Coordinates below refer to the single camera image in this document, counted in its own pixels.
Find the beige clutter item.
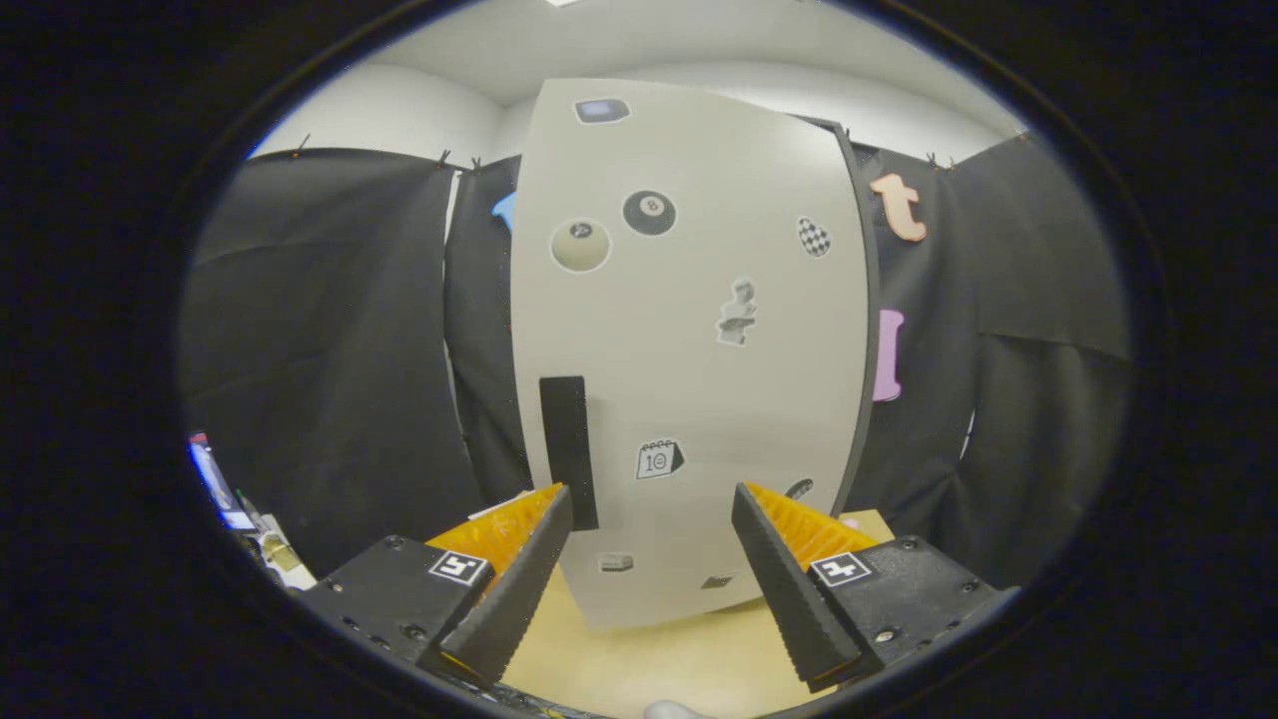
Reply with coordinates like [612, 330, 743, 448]
[238, 489, 319, 592]

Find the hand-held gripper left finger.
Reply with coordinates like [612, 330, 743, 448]
[300, 483, 577, 689]

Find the grey shoe cabinet door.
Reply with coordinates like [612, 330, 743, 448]
[509, 78, 871, 631]

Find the blue and white object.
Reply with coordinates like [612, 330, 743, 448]
[188, 432, 253, 532]

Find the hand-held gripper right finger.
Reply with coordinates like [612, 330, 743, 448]
[730, 481, 1022, 696]

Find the grey shoe cabinet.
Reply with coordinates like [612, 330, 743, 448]
[799, 112, 884, 520]

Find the black backdrop cloth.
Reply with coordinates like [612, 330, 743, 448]
[180, 130, 1135, 592]

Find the black door handle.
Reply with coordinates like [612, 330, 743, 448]
[539, 375, 601, 532]

